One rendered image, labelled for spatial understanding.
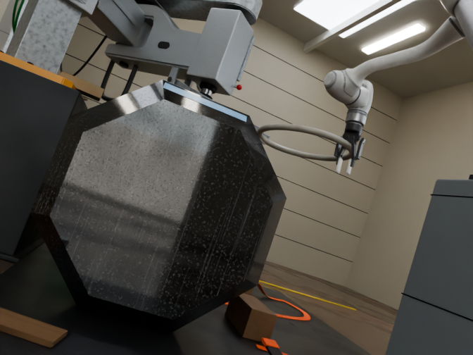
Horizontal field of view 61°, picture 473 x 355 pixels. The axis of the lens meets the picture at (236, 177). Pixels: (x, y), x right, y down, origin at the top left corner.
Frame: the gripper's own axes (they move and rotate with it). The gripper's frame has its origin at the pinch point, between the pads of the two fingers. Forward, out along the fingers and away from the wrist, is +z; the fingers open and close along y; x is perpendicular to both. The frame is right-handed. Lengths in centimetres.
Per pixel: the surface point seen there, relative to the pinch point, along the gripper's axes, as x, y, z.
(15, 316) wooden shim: 114, 23, 77
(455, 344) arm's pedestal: 38, -62, 55
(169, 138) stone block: 84, 22, 18
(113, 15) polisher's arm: 62, 124, -54
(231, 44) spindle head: 22, 71, -55
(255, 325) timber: 23, 10, 75
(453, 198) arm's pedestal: 30, -52, 13
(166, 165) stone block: 82, 21, 27
